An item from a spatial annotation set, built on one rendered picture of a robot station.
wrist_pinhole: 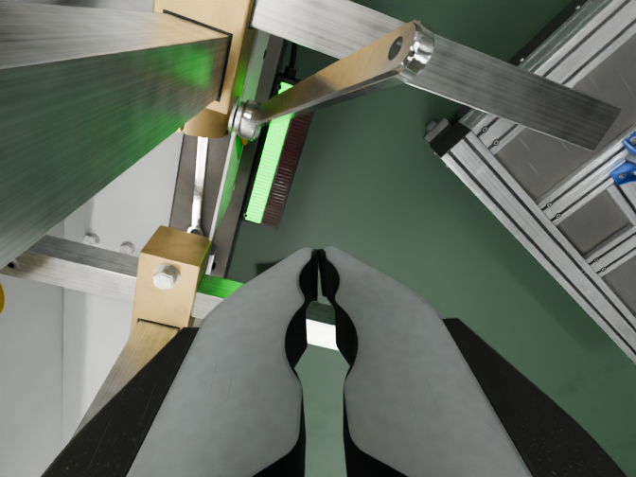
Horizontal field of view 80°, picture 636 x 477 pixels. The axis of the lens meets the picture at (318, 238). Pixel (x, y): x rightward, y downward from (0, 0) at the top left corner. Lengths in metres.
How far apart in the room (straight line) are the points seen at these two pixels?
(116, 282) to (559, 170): 1.01
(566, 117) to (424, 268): 1.13
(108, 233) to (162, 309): 0.28
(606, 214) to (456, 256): 0.44
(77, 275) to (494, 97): 0.35
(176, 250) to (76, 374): 0.54
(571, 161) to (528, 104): 0.86
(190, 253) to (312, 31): 0.20
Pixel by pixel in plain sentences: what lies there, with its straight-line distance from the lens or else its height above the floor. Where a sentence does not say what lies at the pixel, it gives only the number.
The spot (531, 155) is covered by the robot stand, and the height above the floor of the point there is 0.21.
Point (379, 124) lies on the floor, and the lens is 1.16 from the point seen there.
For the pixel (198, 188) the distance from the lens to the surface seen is 0.45.
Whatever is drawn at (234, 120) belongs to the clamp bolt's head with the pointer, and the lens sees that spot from 0.27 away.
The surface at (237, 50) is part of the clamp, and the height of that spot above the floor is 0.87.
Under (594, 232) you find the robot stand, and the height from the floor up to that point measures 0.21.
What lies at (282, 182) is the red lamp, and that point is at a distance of 0.44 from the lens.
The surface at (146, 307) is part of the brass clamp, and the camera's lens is 0.38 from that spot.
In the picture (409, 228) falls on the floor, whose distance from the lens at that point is 1.30.
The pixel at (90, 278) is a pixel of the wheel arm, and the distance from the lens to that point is 0.39.
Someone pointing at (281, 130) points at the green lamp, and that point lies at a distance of 0.42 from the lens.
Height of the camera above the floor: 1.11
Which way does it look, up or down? 61 degrees down
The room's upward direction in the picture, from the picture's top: 178 degrees clockwise
